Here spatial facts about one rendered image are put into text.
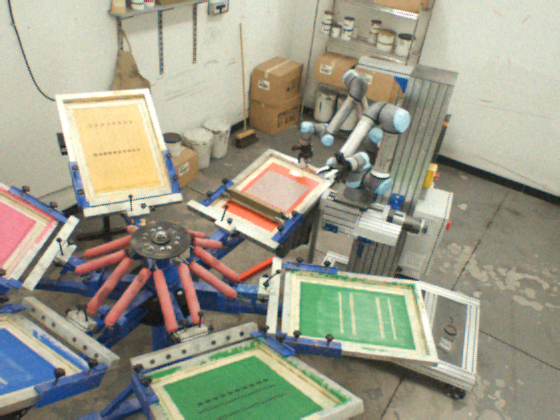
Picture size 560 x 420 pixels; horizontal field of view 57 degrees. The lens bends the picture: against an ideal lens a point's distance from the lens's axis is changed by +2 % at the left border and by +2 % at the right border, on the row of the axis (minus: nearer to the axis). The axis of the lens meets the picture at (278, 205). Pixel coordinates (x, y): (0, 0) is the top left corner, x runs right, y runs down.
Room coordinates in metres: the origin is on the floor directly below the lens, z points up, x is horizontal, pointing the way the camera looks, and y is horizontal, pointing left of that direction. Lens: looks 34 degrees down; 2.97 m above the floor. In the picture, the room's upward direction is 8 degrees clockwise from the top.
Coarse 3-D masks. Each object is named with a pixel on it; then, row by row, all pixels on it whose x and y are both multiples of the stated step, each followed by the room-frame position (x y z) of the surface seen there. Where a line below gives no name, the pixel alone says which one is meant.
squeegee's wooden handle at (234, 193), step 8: (232, 192) 2.80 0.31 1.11; (240, 192) 2.78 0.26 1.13; (240, 200) 2.77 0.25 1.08; (248, 200) 2.74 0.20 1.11; (256, 200) 2.72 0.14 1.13; (256, 208) 2.71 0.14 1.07; (264, 208) 2.68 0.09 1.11; (272, 208) 2.65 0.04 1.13; (272, 216) 2.65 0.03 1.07; (280, 216) 2.63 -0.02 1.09
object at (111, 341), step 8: (144, 312) 1.85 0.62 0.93; (136, 320) 1.80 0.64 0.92; (128, 328) 1.75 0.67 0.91; (104, 336) 1.67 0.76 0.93; (112, 336) 1.67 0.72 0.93; (104, 344) 1.62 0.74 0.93; (112, 344) 1.66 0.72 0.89; (80, 352) 1.56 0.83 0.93; (24, 408) 1.26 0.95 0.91; (0, 416) 1.19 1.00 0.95; (8, 416) 1.20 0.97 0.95; (16, 416) 1.23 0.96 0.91
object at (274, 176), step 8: (272, 168) 3.21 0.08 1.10; (280, 168) 3.21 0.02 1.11; (256, 176) 3.10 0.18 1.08; (264, 176) 3.11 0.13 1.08; (272, 176) 3.11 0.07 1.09; (280, 176) 3.12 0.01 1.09; (288, 176) 3.13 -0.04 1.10; (248, 184) 3.01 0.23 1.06; (256, 184) 3.01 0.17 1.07; (264, 184) 3.02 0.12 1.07; (272, 184) 3.03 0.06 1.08; (280, 184) 3.03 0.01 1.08; (248, 192) 2.92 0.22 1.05; (256, 192) 2.93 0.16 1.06; (264, 192) 2.93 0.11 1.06; (272, 192) 2.94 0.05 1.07; (264, 200) 2.85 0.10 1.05; (224, 208) 2.75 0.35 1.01; (232, 208) 2.75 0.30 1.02; (240, 208) 2.76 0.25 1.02; (248, 208) 2.76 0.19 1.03; (240, 216) 2.68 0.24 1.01; (248, 216) 2.69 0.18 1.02
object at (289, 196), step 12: (288, 180) 3.08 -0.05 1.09; (300, 180) 3.09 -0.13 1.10; (312, 180) 3.10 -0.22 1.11; (276, 192) 2.94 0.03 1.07; (288, 192) 2.95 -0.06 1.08; (300, 192) 2.96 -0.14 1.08; (276, 204) 2.82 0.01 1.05; (288, 204) 2.83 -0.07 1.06; (252, 216) 2.69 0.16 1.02; (264, 216) 2.70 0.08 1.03; (264, 228) 2.59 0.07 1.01
